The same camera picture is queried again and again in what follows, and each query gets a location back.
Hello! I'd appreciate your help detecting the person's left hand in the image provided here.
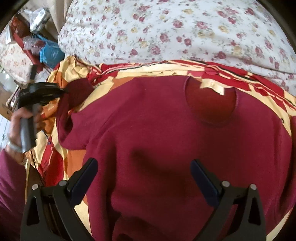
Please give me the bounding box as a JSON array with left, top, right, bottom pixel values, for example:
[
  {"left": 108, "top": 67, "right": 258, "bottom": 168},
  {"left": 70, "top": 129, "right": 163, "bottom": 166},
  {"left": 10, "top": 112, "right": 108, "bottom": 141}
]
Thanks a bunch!
[{"left": 9, "top": 105, "right": 45, "bottom": 147}]

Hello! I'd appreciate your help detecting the maroon sleeved left forearm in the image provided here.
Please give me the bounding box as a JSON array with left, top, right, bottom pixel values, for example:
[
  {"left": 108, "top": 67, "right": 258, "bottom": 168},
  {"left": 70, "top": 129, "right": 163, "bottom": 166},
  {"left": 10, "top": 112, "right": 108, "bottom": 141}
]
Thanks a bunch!
[{"left": 1, "top": 150, "right": 26, "bottom": 240}]

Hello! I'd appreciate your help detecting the white plastic bag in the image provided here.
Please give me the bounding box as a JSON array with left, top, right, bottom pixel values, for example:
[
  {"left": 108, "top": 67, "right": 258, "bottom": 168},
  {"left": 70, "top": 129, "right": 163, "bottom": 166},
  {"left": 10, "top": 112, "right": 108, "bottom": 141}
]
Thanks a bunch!
[{"left": 28, "top": 8, "right": 51, "bottom": 34}]

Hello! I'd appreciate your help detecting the beige curtain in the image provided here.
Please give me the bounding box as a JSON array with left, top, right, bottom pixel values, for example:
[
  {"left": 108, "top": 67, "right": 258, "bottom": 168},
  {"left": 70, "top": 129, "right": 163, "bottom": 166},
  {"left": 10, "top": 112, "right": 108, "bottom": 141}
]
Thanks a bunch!
[{"left": 45, "top": 0, "right": 72, "bottom": 39}]

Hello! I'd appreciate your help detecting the maroon sweater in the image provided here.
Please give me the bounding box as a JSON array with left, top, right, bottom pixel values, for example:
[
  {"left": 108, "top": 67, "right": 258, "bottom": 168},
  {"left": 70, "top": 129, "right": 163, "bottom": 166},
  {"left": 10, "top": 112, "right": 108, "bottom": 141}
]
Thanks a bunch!
[{"left": 57, "top": 76, "right": 295, "bottom": 240}]

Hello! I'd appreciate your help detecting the blue plastic bag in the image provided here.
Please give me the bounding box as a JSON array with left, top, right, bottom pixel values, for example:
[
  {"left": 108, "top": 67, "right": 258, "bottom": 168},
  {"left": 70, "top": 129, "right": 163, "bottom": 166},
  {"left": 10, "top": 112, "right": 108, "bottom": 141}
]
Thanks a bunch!
[{"left": 36, "top": 35, "right": 65, "bottom": 69}]

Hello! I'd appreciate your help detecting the white floral quilt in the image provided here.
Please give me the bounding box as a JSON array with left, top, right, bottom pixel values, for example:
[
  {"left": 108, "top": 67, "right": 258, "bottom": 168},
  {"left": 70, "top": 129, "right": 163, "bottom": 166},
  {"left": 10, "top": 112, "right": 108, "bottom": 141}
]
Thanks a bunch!
[{"left": 58, "top": 1, "right": 295, "bottom": 94}]

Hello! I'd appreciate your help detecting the red orange cream blanket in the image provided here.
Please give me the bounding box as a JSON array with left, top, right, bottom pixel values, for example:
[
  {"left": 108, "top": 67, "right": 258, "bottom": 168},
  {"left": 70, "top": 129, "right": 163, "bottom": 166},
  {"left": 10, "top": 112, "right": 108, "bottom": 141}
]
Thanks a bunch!
[{"left": 28, "top": 55, "right": 296, "bottom": 241}]

